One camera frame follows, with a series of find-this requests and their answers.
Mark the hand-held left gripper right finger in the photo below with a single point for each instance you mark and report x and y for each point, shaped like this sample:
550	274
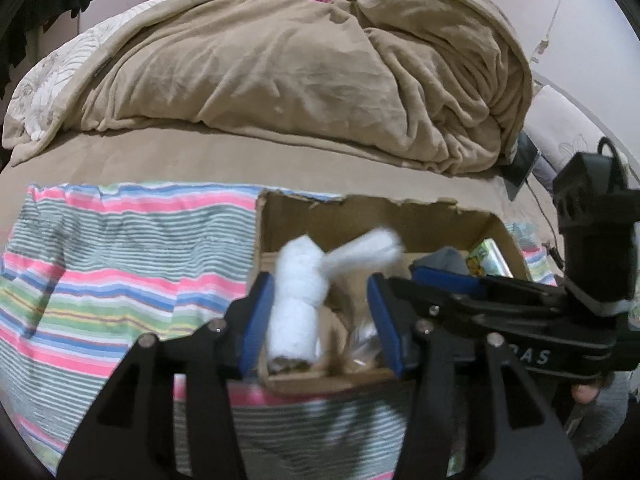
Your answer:
387	327

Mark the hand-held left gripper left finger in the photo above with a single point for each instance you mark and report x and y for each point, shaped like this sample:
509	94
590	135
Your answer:
257	322

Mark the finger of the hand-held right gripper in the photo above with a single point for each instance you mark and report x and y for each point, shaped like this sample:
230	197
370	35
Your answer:
450	307
445	277

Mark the white towel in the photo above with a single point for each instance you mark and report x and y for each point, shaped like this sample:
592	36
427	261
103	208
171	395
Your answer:
295	310
365	247

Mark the brown cardboard box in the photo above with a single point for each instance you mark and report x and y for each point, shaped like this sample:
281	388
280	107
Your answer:
380	217

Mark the person's right forearm grey sleeve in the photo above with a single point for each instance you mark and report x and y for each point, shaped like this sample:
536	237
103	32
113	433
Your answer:
607	420

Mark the person's right hand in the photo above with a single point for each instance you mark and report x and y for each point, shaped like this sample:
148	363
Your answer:
585	394

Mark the grey cloth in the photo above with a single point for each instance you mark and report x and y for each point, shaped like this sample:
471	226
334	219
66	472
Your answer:
445	261

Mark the clear plastic bag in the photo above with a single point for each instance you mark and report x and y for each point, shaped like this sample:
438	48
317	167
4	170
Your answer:
365	342

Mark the green yellow packet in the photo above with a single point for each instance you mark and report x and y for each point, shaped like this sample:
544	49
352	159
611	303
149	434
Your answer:
489	259

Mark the black tablet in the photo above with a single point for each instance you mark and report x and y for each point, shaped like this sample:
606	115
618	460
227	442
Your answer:
521	165

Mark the striped colourful cloth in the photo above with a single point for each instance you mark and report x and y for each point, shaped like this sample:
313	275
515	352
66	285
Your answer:
125	285

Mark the white floral pillow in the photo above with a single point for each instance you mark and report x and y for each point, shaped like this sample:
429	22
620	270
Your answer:
565	125

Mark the beige bed sheet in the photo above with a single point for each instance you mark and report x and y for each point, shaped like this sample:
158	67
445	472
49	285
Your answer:
150	160

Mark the beige fleece blanket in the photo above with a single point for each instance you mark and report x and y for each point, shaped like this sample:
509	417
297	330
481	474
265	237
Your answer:
300	70

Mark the white floral quilt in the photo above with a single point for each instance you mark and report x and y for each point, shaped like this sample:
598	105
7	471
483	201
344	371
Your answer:
45	90

